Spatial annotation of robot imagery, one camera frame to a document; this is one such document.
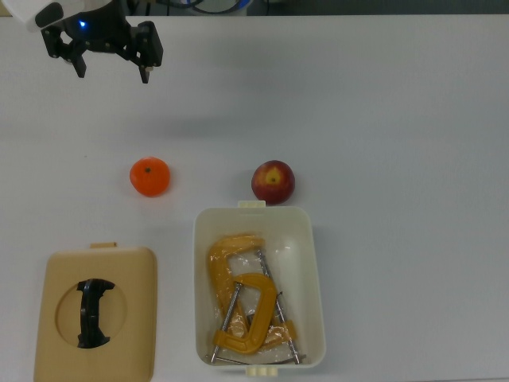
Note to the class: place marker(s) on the cream plastic container box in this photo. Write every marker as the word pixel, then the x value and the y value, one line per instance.
pixel 302 286

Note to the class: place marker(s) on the large orange C-clamp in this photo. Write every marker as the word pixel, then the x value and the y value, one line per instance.
pixel 218 270

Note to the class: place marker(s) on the orange toy tangerine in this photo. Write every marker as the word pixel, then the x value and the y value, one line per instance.
pixel 150 177

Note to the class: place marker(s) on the red yellow toy apple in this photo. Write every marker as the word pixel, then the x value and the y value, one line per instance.
pixel 273 183

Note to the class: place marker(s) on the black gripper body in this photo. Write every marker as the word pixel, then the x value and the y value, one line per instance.
pixel 104 30

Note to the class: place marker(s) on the small orange C-clamp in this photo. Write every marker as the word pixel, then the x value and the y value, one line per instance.
pixel 262 302

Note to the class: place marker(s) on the round white blue-ringed device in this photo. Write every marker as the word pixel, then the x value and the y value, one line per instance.
pixel 238 5

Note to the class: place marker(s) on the tan plastic container lid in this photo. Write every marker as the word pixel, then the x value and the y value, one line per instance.
pixel 135 302

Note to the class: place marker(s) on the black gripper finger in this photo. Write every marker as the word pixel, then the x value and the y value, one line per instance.
pixel 76 59
pixel 150 47

